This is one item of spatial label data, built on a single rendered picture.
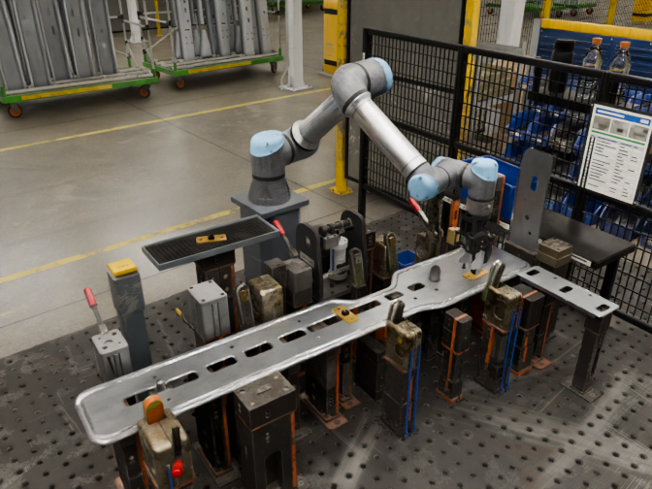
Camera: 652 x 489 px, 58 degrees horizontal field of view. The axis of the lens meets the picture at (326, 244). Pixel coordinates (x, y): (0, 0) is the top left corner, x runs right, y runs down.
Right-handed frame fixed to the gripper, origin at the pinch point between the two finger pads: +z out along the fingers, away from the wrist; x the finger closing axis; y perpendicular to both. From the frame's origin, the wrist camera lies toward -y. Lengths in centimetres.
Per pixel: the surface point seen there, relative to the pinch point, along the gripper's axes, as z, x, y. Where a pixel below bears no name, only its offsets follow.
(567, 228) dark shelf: -1.1, -0.5, -45.9
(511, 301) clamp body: -1.5, 19.9, 7.4
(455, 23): -44, -168, -155
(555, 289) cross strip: 1.9, 19.8, -12.9
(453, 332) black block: 7.3, 13.0, 21.7
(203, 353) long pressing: 2, -11, 86
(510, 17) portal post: -24, -281, -346
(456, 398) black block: 30.6, 15.5, 19.7
